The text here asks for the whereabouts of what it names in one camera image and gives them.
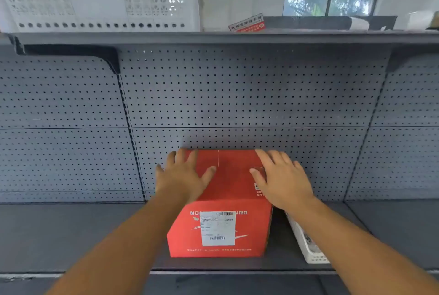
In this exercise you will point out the white shipping label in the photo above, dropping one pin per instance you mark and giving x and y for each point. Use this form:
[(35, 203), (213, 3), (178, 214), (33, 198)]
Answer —
[(217, 229)]

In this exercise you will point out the grey upper shelf board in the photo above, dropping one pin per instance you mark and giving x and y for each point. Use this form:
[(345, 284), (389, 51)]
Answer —
[(219, 38)]

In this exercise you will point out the red cardboard box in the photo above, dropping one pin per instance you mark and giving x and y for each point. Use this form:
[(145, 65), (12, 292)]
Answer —
[(233, 181)]

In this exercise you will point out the large white perforated crate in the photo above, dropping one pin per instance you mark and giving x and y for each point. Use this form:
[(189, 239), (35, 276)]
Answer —
[(99, 3)]

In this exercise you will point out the grey shelf board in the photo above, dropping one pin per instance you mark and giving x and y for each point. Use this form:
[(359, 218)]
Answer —
[(219, 38), (68, 233)]

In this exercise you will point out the white plastic mesh basket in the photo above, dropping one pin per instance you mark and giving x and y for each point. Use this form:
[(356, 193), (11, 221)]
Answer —
[(308, 252)]

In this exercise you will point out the person's right forearm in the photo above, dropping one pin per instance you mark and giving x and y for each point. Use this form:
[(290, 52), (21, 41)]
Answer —
[(350, 250)]

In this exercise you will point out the dark shelf bracket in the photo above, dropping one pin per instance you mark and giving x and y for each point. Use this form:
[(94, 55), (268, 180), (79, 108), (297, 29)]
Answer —
[(72, 49), (411, 55)]

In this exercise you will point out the person's right hand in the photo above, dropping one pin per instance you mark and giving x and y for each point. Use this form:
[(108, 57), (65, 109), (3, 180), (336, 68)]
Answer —
[(284, 185)]

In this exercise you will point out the grey pegboard back panel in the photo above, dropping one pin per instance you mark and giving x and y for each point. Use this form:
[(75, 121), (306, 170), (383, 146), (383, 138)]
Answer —
[(61, 133), (253, 99), (401, 154)]

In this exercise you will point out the grey lower shelf board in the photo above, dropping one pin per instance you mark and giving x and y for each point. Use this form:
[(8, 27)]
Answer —
[(68, 233)]

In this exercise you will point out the person's left hand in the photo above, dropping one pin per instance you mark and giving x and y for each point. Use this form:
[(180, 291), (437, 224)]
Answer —
[(178, 178)]

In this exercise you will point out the red white sticker sheet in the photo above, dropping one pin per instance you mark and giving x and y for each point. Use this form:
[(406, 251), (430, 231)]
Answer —
[(247, 24)]

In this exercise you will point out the person's left forearm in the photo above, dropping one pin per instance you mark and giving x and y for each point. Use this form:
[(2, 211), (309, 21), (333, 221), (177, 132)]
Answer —
[(127, 246)]

